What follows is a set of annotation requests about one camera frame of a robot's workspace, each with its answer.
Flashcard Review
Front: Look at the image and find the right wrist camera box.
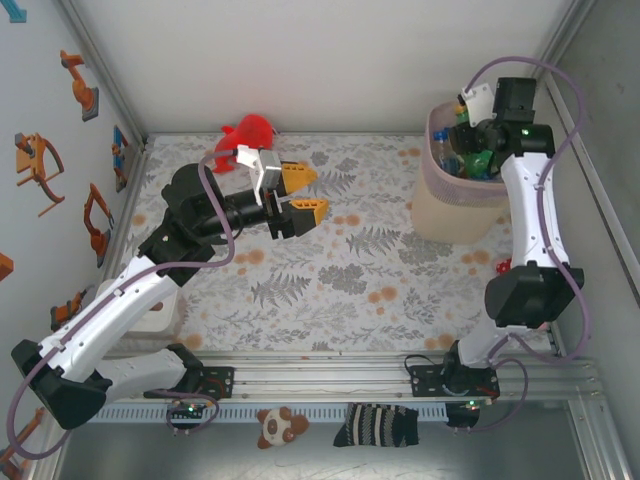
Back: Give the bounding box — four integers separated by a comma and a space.
458, 81, 495, 127

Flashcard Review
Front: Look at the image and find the aluminium frame rail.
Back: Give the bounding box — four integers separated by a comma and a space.
47, 351, 604, 404

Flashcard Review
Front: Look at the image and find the white plastic box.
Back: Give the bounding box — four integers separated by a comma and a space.
122, 294, 185, 346

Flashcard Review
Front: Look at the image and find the tall clear bottle blue label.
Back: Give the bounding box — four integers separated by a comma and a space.
432, 128, 463, 176

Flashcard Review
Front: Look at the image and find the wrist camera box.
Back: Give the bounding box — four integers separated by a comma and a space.
458, 81, 495, 127
235, 143, 282, 206

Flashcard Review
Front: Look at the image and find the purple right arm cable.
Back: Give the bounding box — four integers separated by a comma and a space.
444, 55, 594, 435

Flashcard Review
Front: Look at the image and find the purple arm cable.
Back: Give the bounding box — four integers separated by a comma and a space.
5, 149, 240, 460
444, 55, 594, 435

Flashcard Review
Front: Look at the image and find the red plush toy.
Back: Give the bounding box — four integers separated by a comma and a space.
214, 113, 278, 174

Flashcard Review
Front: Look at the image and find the orange black claw wall sticker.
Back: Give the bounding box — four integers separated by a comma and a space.
13, 131, 67, 218

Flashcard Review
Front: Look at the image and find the brown white panda plush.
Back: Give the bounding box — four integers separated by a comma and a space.
255, 405, 311, 450

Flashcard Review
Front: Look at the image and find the beige plastic waste bin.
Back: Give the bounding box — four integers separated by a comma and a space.
410, 97, 511, 246

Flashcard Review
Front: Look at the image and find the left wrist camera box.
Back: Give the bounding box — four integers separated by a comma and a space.
235, 143, 282, 206

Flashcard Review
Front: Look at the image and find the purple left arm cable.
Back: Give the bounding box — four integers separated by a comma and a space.
5, 149, 240, 460

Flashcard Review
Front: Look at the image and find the pink doll red polka-dot dress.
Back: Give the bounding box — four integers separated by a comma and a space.
493, 256, 552, 332

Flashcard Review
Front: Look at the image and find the small controller board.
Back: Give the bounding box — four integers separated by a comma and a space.
169, 399, 210, 419
444, 399, 484, 430

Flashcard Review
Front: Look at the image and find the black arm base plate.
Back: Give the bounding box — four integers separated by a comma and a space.
408, 363, 501, 400
197, 366, 236, 400

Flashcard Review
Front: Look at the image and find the aluminium frame post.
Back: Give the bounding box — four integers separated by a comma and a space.
494, 0, 597, 154
54, 0, 151, 151

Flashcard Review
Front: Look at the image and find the black white striped sock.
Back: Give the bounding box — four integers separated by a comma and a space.
332, 402, 421, 449

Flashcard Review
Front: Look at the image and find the white slotted cable duct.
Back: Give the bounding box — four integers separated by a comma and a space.
94, 402, 450, 425

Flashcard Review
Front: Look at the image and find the pink bin liner bag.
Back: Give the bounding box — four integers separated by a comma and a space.
423, 97, 509, 206

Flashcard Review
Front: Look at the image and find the blue orange wall sticker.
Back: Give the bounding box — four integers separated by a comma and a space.
111, 124, 133, 194

